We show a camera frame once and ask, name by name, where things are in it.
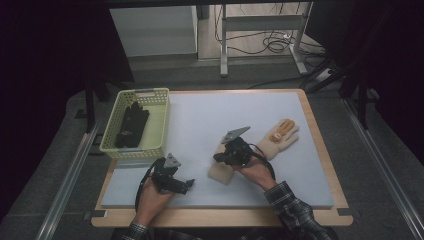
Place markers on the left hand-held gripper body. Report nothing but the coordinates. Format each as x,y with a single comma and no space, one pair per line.
165,173

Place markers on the beige knit glove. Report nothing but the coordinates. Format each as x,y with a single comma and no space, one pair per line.
221,173
276,143

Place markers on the white cabinet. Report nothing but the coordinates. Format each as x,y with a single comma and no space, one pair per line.
153,31

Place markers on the person's right hand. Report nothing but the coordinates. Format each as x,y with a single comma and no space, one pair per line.
258,173

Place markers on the dark curtain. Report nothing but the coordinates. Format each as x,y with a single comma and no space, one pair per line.
393,66
40,66

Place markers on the yellow-green plastic basket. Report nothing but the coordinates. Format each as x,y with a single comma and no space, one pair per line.
156,126

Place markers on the person's left hand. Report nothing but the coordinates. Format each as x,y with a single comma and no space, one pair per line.
151,203

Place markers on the white power strip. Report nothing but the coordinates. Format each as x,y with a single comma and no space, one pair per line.
325,74

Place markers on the grey metal desk frame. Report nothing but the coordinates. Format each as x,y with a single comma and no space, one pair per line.
260,23

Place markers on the aluminium rail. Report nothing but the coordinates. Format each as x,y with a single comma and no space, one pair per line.
383,166
66,186

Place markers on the black tripod stand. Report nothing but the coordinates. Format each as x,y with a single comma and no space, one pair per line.
361,100

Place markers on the white foam mat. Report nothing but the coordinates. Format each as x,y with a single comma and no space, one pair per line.
206,110

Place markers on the black stand leg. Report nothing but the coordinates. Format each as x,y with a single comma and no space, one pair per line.
90,106

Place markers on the black tape piece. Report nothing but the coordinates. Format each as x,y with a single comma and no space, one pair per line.
96,214
346,211

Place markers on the black glove with small logo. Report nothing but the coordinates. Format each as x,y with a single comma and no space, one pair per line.
135,121

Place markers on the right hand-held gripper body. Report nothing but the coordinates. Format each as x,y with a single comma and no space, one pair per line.
240,150

